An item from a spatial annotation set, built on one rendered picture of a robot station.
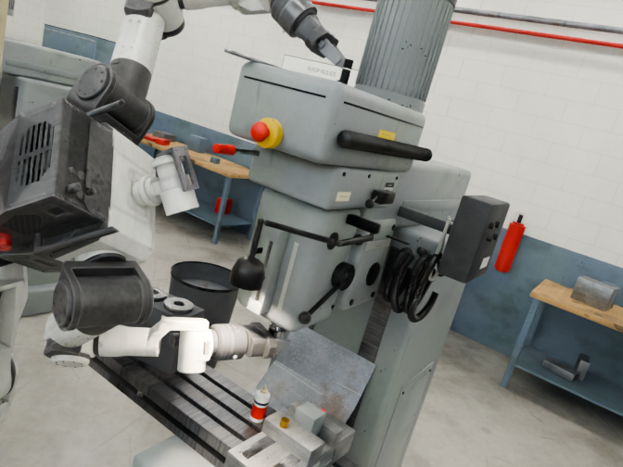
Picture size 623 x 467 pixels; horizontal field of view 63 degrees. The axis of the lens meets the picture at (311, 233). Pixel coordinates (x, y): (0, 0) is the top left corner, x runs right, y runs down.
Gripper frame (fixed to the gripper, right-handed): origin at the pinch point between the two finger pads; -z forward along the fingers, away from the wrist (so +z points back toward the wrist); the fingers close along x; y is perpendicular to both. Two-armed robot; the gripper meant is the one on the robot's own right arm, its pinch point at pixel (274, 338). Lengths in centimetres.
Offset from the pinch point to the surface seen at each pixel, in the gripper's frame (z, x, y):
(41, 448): 24, 120, 124
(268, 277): 11.4, -6.1, -20.1
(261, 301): 11.4, -6.1, -13.9
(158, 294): 16.0, 42.2, 7.1
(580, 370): -376, 65, 87
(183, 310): 12.3, 31.0, 7.2
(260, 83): 23, -2, -61
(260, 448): 7.9, -16.0, 19.9
